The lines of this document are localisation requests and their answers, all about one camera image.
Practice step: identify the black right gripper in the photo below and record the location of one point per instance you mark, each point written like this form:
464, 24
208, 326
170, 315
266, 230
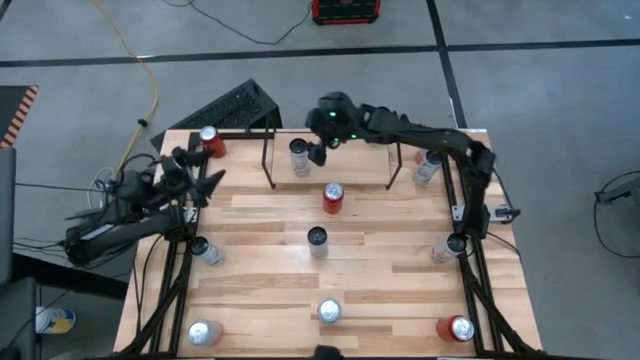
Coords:
316, 126

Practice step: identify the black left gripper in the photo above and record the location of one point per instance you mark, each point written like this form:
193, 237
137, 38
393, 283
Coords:
175, 185

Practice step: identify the Celsius Arctic Vibe can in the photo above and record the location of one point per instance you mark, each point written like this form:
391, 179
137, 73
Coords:
426, 170
207, 252
299, 162

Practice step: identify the red Coca-Cola can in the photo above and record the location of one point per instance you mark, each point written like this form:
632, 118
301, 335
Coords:
455, 328
332, 200
213, 142

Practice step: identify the Celsius Peach Vibe can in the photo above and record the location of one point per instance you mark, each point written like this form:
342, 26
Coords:
318, 244
445, 251

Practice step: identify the pink silver Spindrift can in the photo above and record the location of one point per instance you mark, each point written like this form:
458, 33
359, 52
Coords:
204, 333
329, 310

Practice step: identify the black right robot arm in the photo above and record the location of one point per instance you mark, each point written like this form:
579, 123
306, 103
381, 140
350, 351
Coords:
430, 135

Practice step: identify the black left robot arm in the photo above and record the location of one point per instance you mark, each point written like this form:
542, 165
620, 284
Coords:
110, 235

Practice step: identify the red black equipment case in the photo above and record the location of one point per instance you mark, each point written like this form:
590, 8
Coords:
345, 12

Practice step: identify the black mat orange striped edge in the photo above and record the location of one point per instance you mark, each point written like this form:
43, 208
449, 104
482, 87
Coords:
12, 107

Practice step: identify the white yellow canister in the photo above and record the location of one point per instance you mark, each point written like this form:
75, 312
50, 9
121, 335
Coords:
57, 321

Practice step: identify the grey metal cabinet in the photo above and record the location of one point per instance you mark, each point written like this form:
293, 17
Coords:
17, 315

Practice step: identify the grey stand foot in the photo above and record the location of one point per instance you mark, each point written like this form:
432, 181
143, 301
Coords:
622, 192

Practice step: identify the wooden shelf with black frame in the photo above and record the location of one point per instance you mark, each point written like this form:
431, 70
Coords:
340, 165

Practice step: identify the black aluminium table frame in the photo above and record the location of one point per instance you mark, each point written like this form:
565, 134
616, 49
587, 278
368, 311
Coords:
192, 280

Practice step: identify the black table-level camera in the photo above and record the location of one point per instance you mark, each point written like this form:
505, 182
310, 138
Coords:
327, 353

